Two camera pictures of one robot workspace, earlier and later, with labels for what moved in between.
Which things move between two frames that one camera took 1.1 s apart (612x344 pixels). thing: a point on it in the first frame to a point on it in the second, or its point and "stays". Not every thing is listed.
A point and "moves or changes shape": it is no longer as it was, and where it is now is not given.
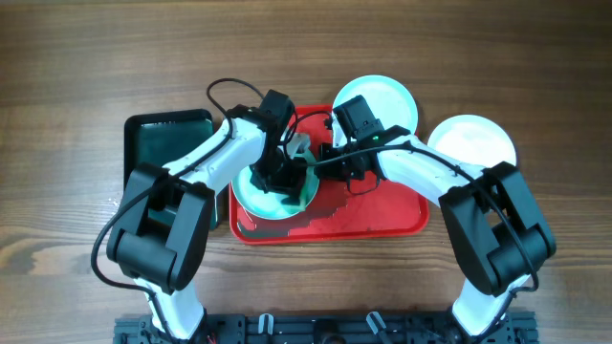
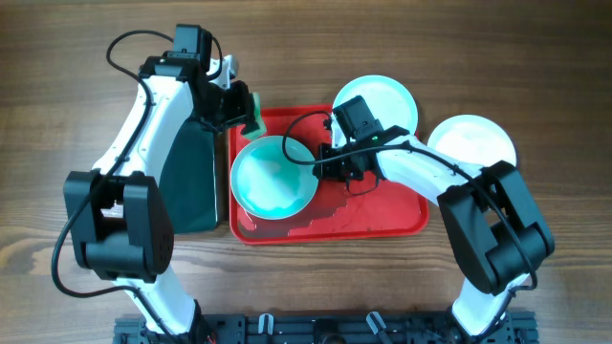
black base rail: (327, 328) stays
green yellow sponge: (291, 201) moves or changes shape
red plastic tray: (341, 214) stays
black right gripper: (327, 169) stays
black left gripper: (292, 184) to (242, 112)
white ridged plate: (473, 139) stays
